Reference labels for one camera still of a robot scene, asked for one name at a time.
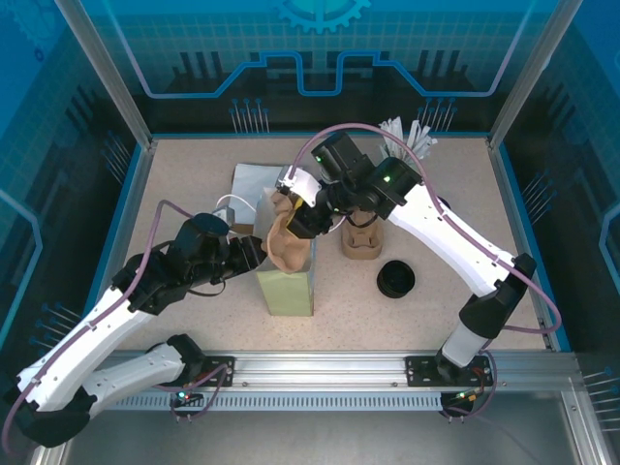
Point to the brown cardboard cup carrier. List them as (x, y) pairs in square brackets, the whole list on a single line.
[(283, 247)]

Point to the green paper gift bag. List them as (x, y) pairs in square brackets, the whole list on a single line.
[(286, 295)]

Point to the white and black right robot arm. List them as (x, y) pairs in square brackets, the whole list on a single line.
[(455, 242)]

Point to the brown cardboard napkin box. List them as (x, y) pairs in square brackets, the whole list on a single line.
[(242, 227)]

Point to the white napkin stack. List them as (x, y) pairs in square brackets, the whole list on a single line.
[(247, 179)]

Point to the stack of black lids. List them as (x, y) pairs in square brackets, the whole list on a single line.
[(397, 278)]

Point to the small LED circuit board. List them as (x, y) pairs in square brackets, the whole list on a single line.
[(186, 397), (462, 397)]

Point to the blue printed backdrop panel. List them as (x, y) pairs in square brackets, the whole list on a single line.
[(310, 53)]

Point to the black left mount plate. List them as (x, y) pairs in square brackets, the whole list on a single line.
[(218, 370)]

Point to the black mount plate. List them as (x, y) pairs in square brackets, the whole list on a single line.
[(421, 370), (218, 370)]

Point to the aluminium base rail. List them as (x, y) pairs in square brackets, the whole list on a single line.
[(315, 370)]

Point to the black right mount plate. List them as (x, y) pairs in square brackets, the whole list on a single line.
[(421, 370)]

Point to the aluminium frame post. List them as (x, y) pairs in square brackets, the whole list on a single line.
[(97, 63), (528, 72)]

